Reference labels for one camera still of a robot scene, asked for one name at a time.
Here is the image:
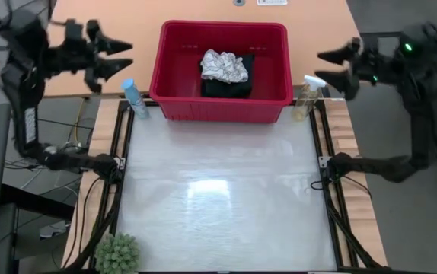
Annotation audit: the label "white grey patterned garment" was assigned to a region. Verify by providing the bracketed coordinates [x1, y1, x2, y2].
[199, 48, 250, 85]

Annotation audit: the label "black desk frame beam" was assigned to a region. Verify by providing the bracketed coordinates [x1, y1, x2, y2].
[0, 184, 75, 221]

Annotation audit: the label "blue denim jeans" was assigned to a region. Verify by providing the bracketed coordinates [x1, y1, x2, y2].
[199, 53, 256, 100]

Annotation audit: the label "yellow cable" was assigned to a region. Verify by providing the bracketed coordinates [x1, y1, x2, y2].
[72, 97, 89, 144]

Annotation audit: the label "orange wooden desk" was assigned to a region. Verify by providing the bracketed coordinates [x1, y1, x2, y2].
[23, 0, 378, 100]

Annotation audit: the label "black aluminium table frame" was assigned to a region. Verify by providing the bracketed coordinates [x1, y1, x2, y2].
[85, 97, 385, 274]

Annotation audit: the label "white and black cable bundle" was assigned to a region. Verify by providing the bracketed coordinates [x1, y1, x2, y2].
[3, 140, 88, 180]

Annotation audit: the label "clear spray bottle white trigger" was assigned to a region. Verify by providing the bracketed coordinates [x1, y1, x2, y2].
[292, 74, 328, 123]

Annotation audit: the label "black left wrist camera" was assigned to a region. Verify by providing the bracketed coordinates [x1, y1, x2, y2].
[63, 18, 87, 43]

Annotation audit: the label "blue air freshener spray bottle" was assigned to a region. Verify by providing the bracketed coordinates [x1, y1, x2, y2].
[121, 78, 151, 119]

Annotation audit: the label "green succulent plant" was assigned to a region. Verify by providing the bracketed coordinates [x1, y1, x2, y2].
[94, 232, 141, 274]

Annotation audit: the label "red plastic laundry bin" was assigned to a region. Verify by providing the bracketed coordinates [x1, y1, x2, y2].
[148, 20, 295, 124]

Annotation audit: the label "wooden table base board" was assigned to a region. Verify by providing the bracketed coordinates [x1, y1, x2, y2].
[61, 97, 389, 269]

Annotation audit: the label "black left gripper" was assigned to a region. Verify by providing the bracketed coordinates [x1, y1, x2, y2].
[49, 18, 135, 93]

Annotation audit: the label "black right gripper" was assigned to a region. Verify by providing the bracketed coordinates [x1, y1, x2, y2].
[314, 37, 399, 101]

